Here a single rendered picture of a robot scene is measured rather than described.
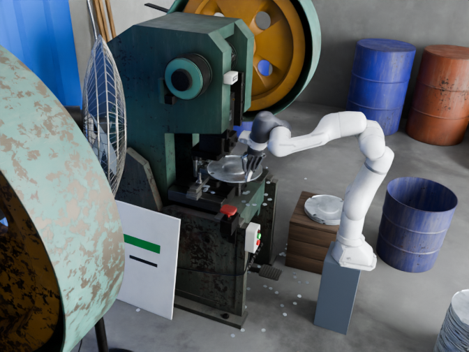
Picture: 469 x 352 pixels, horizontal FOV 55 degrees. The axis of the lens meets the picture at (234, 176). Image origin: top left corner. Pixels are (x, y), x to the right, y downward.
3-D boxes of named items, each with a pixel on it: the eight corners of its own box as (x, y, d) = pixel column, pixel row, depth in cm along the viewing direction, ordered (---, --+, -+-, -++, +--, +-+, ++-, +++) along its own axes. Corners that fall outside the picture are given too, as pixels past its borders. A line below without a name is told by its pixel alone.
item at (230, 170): (220, 187, 219) (220, 186, 218) (199, 161, 241) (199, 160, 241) (272, 176, 230) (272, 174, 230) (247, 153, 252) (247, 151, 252)
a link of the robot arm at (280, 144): (338, 107, 194) (267, 116, 202) (340, 135, 181) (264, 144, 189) (340, 126, 202) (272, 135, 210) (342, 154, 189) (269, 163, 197)
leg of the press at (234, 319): (248, 315, 251) (257, 174, 207) (241, 330, 242) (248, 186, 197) (109, 269, 280) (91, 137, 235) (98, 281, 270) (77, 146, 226)
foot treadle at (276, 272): (282, 276, 263) (283, 269, 261) (277, 287, 255) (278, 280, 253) (192, 249, 282) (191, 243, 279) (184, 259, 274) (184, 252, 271)
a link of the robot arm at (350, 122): (383, 112, 183) (380, 97, 196) (338, 118, 187) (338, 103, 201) (386, 154, 192) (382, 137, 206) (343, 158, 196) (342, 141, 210)
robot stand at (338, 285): (352, 312, 255) (366, 249, 233) (345, 335, 241) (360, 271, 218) (320, 302, 261) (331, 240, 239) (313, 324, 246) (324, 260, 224)
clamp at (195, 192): (211, 184, 236) (211, 167, 230) (197, 200, 222) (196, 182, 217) (200, 182, 237) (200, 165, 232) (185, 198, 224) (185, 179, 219)
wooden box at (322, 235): (354, 245, 308) (363, 202, 291) (347, 281, 277) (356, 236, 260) (296, 232, 319) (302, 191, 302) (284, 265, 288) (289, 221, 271)
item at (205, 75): (214, 103, 201) (215, 53, 190) (203, 112, 191) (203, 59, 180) (170, 96, 208) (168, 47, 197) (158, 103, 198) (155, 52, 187)
